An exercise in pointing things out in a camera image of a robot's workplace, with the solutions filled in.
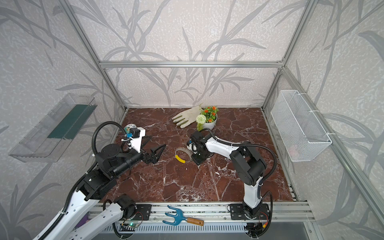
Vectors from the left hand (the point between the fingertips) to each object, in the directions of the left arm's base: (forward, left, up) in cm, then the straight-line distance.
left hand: (161, 138), depth 64 cm
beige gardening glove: (+41, -8, -33) cm, 54 cm away
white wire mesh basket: (-1, -60, +3) cm, 60 cm away
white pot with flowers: (+30, -24, -18) cm, 42 cm away
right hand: (+5, -15, -31) cm, 35 cm away
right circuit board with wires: (-31, -44, -35) cm, 64 cm away
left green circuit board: (-29, +16, -32) cm, 46 cm away
